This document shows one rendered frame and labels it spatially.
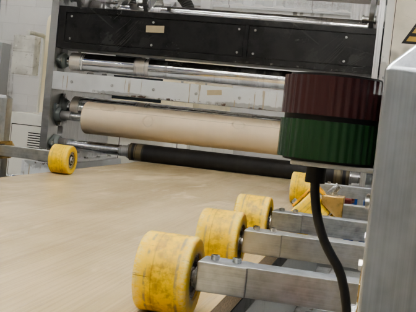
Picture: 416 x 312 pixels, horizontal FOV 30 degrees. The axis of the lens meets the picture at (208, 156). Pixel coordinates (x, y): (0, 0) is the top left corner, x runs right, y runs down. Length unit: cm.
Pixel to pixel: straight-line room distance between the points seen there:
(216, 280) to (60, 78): 230
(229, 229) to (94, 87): 201
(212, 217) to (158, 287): 27
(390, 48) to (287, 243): 180
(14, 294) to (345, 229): 60
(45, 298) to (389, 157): 65
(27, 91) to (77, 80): 732
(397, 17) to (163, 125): 92
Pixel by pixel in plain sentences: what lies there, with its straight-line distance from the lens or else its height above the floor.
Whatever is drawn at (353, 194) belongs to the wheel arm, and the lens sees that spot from 199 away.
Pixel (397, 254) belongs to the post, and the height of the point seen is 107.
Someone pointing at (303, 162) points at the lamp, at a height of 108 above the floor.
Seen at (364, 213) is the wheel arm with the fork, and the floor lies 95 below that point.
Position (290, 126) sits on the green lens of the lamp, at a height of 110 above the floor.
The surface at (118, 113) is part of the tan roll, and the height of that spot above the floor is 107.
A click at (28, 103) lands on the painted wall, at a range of 1029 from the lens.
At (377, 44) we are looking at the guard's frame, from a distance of 274.
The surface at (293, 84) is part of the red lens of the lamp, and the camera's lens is 45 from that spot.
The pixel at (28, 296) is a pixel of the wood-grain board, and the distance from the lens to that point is 83.
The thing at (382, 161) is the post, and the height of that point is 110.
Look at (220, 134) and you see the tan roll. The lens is 282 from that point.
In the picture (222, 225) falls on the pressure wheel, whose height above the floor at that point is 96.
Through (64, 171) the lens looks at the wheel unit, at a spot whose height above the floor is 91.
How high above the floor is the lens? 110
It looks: 3 degrees down
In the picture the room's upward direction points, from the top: 6 degrees clockwise
